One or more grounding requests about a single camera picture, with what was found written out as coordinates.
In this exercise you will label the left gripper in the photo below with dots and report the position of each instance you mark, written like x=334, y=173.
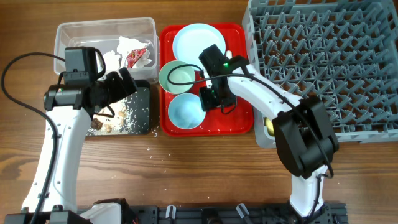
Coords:
x=120, y=90

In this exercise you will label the grey dishwasher rack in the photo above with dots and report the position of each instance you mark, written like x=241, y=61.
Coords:
x=344, y=52

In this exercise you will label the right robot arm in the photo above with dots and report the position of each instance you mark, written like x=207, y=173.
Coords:
x=304, y=137

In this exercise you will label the clear plastic waste bin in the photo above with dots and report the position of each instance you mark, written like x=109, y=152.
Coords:
x=104, y=35

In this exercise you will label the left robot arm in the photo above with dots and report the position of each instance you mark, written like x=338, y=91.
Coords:
x=70, y=106

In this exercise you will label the black food waste tray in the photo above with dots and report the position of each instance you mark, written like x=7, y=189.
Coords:
x=143, y=102

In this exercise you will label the yellow cup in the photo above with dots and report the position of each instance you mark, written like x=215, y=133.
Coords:
x=268, y=124

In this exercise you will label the food scraps and rice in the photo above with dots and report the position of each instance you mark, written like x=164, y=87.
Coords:
x=124, y=121

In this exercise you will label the white plastic spoon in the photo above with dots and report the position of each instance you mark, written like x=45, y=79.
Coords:
x=228, y=54

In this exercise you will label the white napkin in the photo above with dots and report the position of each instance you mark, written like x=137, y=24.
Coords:
x=112, y=61
x=126, y=45

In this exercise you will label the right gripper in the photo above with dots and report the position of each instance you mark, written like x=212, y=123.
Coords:
x=206, y=97

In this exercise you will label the red snack wrapper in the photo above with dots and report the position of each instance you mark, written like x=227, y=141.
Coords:
x=133, y=57

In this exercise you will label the light blue bowl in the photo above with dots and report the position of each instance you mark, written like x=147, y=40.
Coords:
x=185, y=111

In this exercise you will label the red serving tray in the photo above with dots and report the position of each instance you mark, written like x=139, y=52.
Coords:
x=239, y=121

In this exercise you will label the light blue plate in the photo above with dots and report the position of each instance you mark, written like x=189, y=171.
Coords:
x=191, y=40

